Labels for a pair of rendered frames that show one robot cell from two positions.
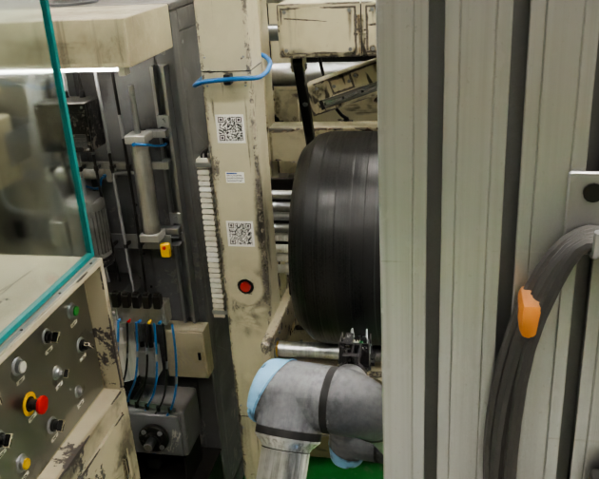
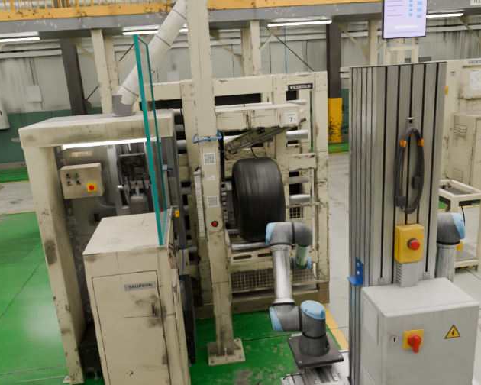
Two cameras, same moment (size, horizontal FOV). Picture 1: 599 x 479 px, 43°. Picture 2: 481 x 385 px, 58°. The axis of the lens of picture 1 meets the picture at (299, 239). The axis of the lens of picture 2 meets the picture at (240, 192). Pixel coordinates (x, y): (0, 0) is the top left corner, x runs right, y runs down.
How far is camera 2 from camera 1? 1.19 m
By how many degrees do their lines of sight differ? 19
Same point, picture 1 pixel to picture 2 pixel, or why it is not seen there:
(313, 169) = (245, 170)
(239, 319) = (211, 238)
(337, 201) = (257, 180)
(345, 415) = (301, 234)
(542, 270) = (404, 135)
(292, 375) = (280, 225)
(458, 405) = (388, 167)
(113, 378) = (173, 263)
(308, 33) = (227, 122)
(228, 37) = (208, 123)
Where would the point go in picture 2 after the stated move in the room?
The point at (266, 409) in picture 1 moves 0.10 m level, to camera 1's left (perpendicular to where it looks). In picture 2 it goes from (274, 237) to (255, 241)
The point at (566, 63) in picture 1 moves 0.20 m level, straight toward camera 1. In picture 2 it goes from (405, 99) to (430, 104)
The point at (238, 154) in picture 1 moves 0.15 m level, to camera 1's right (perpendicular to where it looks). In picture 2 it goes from (212, 168) to (234, 165)
